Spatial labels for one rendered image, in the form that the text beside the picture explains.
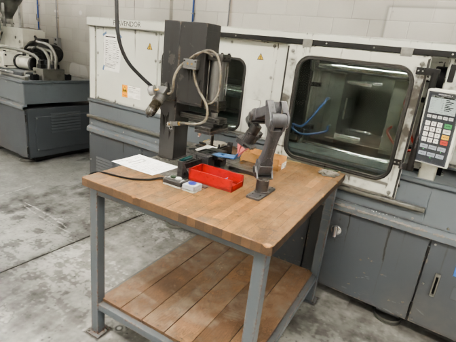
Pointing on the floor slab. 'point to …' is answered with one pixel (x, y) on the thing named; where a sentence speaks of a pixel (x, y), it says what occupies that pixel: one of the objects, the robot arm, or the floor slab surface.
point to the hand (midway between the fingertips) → (238, 155)
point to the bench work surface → (212, 256)
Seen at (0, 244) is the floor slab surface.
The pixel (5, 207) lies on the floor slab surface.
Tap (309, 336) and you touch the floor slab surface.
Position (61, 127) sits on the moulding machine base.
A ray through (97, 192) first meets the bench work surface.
